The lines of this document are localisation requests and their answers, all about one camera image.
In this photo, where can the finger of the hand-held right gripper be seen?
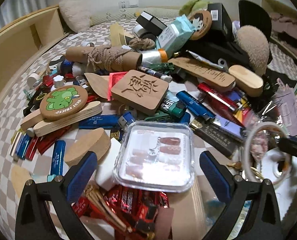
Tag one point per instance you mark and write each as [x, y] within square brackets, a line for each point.
[296, 147]

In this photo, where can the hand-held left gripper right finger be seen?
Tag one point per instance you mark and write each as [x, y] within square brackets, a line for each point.
[214, 177]

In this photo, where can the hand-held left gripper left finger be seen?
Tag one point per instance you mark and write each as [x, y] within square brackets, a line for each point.
[82, 177]

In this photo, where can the wooden oval block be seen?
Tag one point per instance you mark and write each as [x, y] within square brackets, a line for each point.
[88, 147]
[246, 81]

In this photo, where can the clear tape roll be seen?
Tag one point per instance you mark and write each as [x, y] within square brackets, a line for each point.
[263, 125]

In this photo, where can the clear press-on nail box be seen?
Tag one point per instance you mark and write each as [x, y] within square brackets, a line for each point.
[156, 155]

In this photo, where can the scattered pile of lighters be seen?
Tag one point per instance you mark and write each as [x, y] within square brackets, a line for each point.
[196, 103]

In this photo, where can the white eraser block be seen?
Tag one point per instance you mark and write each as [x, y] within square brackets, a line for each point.
[104, 173]

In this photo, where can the bundle of wooden sticks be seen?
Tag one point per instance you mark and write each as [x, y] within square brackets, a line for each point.
[101, 202]

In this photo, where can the pink packet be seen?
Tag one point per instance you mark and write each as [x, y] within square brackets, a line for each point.
[288, 110]

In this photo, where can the purple card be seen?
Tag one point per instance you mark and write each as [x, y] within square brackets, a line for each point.
[228, 127]

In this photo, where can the pile of red candy packets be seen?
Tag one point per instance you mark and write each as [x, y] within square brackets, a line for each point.
[138, 205]

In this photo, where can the green bear wooden coaster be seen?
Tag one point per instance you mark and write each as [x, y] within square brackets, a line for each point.
[63, 102]

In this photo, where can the leaf-shaped wooden piece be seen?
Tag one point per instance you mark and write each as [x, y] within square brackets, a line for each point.
[96, 82]

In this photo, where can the white knob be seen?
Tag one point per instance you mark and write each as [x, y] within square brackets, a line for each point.
[58, 81]

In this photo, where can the red transparent film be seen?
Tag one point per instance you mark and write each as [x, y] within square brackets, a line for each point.
[113, 78]

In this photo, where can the carved square wooden tile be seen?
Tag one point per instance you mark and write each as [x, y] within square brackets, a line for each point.
[138, 90]

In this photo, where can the carved wooden plank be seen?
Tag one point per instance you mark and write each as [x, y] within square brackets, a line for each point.
[203, 73]

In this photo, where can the pile of dark clothes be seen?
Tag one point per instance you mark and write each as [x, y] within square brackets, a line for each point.
[293, 41]

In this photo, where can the beige fluffy earmuffs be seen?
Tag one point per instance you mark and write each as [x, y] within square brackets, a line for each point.
[253, 47]

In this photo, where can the panda round badge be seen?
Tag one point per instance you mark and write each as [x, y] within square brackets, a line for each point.
[54, 62]

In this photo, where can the black marker pen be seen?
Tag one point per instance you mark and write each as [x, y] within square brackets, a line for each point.
[153, 73]

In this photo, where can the cardboard tube with twine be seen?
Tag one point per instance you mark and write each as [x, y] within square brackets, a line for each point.
[76, 53]

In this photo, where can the pile of pink clothes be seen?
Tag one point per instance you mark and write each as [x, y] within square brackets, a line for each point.
[286, 23]

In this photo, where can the black bag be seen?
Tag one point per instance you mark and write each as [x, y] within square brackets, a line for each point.
[213, 48]

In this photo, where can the silver foil roll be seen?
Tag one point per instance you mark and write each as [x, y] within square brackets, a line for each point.
[151, 57]

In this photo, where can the black cap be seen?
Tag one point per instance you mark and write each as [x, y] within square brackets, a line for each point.
[253, 12]

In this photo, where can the long wooden shelf unit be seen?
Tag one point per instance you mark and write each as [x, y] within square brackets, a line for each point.
[13, 50]

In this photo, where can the slotted wooden stand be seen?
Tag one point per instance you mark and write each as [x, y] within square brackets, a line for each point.
[118, 36]

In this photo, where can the twine ball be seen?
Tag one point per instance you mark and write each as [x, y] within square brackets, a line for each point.
[142, 43]

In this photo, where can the teal tissue packet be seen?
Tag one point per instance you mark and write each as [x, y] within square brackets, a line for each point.
[174, 36]

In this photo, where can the open wooden wardrobe shelf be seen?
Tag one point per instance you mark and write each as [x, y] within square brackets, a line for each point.
[266, 3]

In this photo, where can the large black box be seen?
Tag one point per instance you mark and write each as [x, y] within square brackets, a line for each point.
[221, 20]

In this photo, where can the panda round wooden coaster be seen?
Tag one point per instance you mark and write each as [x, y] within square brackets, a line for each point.
[203, 27]

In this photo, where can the white tape roll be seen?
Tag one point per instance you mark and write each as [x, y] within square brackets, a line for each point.
[138, 31]

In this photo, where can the white fluffy pillow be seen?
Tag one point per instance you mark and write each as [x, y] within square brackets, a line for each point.
[74, 15]

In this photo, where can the long printed white bolster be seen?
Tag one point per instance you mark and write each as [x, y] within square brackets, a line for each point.
[113, 16]

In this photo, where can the small black white box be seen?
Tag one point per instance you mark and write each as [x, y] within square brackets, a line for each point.
[151, 22]

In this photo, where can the green plush toy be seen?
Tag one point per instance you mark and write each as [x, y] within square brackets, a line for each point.
[193, 5]

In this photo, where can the grey curtain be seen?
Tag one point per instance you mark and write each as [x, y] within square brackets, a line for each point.
[21, 2]

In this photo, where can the white wall outlet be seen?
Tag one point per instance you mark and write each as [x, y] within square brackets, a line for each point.
[123, 4]

